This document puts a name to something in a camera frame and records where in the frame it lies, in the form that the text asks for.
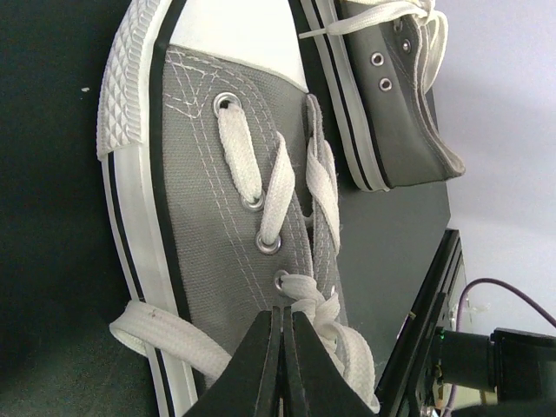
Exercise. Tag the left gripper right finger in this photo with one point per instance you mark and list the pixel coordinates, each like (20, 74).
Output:
(312, 384)

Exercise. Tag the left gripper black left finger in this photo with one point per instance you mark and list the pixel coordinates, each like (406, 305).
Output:
(250, 384)

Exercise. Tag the grey sneaker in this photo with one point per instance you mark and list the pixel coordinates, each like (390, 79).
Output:
(221, 191)
(380, 60)

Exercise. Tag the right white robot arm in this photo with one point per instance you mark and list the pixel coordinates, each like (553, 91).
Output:
(513, 364)

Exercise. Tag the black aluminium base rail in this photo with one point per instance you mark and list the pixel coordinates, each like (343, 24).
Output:
(406, 385)

